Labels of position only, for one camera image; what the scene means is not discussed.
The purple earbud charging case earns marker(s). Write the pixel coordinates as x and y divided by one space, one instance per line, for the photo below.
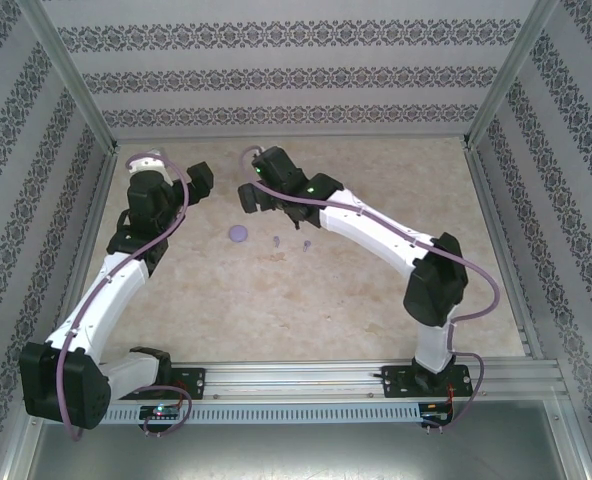
238 233

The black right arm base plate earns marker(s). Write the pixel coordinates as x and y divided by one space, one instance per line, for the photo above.
393 382

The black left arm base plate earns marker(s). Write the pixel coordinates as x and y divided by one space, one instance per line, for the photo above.
196 382

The aluminium mounting rail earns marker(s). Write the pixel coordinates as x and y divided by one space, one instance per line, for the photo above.
296 380

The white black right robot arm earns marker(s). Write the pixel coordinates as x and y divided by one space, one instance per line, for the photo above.
366 225

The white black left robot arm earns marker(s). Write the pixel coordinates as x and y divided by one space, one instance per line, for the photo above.
106 295

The grey metal sheet panel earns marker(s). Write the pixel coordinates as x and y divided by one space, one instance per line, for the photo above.
296 455

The aluminium frame post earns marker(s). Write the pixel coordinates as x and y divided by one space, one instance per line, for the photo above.
510 75
73 75

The aluminium table side rail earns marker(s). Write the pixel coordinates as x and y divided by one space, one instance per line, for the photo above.
496 225
93 220

